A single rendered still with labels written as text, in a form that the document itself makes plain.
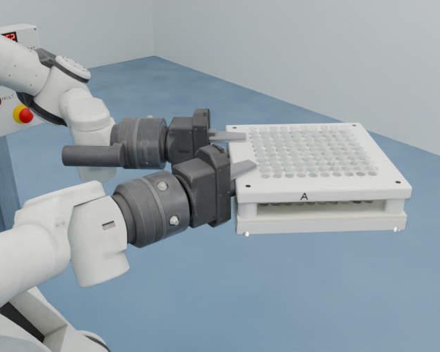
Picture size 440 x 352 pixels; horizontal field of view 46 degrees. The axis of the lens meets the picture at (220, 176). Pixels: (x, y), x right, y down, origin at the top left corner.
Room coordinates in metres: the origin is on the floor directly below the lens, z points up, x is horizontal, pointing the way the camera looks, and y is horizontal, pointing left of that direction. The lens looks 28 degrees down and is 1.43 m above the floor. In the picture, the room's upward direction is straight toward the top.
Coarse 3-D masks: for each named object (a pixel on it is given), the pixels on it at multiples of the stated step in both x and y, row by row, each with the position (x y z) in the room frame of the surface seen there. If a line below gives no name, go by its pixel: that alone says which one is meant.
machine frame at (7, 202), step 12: (0, 144) 1.29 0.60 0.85; (0, 156) 1.29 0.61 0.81; (0, 168) 1.28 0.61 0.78; (12, 168) 1.31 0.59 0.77; (0, 180) 1.28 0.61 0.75; (12, 180) 1.30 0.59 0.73; (0, 192) 1.27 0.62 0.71; (12, 192) 1.30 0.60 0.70; (0, 204) 1.26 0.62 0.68; (12, 204) 1.29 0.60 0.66; (0, 216) 1.27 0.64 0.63; (12, 216) 1.28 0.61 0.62; (0, 228) 1.28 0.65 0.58
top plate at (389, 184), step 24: (240, 144) 0.77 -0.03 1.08; (360, 144) 0.77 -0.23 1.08; (384, 168) 0.69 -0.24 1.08; (240, 192) 0.61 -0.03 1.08; (264, 192) 0.62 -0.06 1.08; (288, 192) 0.62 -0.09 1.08; (312, 192) 0.62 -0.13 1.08; (336, 192) 0.62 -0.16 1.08; (360, 192) 0.62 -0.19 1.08; (384, 192) 0.63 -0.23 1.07; (408, 192) 0.63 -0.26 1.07
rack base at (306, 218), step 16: (272, 208) 0.65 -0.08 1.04; (288, 208) 0.65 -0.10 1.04; (304, 208) 0.65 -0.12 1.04; (320, 208) 0.65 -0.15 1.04; (336, 208) 0.65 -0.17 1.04; (352, 208) 0.65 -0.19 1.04; (368, 208) 0.65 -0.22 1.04; (240, 224) 0.61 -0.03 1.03; (256, 224) 0.61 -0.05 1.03; (272, 224) 0.62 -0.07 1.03; (288, 224) 0.62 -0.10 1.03; (304, 224) 0.62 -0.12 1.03; (320, 224) 0.62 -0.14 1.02; (336, 224) 0.62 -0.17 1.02; (352, 224) 0.62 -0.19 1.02; (368, 224) 0.62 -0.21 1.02; (384, 224) 0.63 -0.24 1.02; (400, 224) 0.63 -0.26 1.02
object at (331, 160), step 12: (264, 132) 0.81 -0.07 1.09; (276, 132) 0.81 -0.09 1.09; (288, 132) 0.80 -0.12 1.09; (312, 132) 0.80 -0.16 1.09; (324, 132) 0.80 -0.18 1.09; (336, 132) 0.80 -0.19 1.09; (264, 144) 0.76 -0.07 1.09; (276, 144) 0.75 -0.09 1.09; (288, 144) 0.76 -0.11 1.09; (300, 144) 0.76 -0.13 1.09; (312, 144) 0.76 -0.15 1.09; (324, 144) 0.76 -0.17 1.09; (336, 144) 0.76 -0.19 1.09; (348, 144) 0.75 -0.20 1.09; (324, 156) 0.72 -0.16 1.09; (336, 156) 0.72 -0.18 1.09; (348, 156) 0.72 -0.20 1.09
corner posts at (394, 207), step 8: (392, 200) 0.63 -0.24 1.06; (400, 200) 0.63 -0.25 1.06; (240, 208) 0.62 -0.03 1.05; (248, 208) 0.62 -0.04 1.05; (256, 208) 0.63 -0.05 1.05; (384, 208) 0.64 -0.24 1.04; (392, 208) 0.63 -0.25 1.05; (400, 208) 0.63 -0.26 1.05; (240, 216) 0.62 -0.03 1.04; (248, 216) 0.62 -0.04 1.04
